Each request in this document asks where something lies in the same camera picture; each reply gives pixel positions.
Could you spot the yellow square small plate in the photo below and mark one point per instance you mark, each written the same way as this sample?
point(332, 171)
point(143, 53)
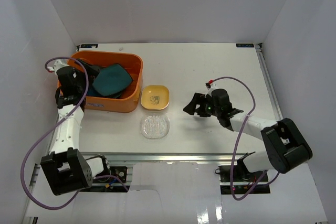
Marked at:
point(155, 97)

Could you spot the amber black-rimmed square plate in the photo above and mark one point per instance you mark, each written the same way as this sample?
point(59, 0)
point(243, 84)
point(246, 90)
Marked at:
point(92, 70)

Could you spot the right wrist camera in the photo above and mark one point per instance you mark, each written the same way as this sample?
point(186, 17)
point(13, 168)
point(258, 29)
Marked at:
point(211, 86)

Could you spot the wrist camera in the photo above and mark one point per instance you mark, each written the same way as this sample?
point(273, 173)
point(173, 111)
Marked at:
point(58, 64)
point(211, 86)

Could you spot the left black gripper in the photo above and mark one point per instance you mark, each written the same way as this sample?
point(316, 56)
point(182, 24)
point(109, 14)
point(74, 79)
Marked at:
point(85, 69)

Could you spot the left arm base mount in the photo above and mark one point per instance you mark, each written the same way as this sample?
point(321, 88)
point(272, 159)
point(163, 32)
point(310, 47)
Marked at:
point(105, 178)

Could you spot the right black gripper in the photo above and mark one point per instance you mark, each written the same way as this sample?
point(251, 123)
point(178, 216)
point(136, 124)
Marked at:
point(198, 99)

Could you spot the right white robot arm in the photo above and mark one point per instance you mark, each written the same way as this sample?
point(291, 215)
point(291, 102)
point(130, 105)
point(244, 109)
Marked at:
point(285, 146)

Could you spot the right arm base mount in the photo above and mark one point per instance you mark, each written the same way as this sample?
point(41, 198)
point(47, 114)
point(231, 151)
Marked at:
point(242, 179)

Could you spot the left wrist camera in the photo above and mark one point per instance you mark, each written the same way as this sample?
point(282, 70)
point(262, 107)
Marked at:
point(58, 64)

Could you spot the teal square large plate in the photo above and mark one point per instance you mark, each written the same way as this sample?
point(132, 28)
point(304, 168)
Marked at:
point(111, 80)

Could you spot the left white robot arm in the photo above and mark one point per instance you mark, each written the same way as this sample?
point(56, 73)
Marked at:
point(65, 168)

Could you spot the clear glass round plate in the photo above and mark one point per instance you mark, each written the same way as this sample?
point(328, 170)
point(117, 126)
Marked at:
point(155, 126)

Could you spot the dark blue leaf plate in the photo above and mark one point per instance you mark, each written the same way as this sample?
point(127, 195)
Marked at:
point(92, 92)

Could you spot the orange plastic bin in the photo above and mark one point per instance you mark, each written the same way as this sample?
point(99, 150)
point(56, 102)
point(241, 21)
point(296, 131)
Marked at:
point(133, 64)

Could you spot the aluminium table frame rail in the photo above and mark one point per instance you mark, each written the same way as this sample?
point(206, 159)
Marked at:
point(183, 69)

